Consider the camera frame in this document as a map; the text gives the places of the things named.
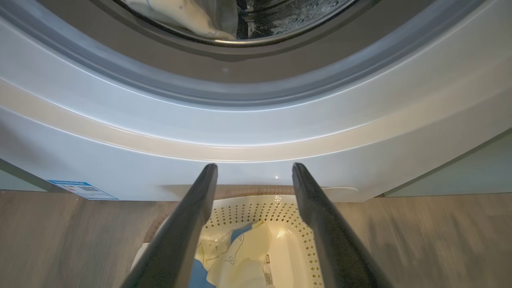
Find white perforated laundry basket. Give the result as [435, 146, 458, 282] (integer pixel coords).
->
[130, 185, 344, 288]

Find white and blue garment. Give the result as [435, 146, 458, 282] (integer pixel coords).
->
[188, 221, 274, 288]

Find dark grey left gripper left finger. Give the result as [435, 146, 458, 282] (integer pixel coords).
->
[120, 163, 218, 288]

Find white front-load washing machine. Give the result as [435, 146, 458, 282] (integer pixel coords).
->
[0, 0, 512, 202]

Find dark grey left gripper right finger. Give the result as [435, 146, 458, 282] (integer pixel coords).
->
[293, 163, 394, 288]

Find cream knit garment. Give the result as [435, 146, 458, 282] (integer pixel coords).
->
[120, 0, 240, 40]

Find blue energy label sticker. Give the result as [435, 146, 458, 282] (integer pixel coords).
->
[46, 179, 119, 200]

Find printed label sticker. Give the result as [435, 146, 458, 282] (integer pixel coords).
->
[262, 256, 274, 286]

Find round white filter cover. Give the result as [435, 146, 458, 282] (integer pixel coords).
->
[316, 185, 360, 201]

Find pale grey cabinet panel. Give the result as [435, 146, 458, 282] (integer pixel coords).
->
[384, 128, 512, 197]

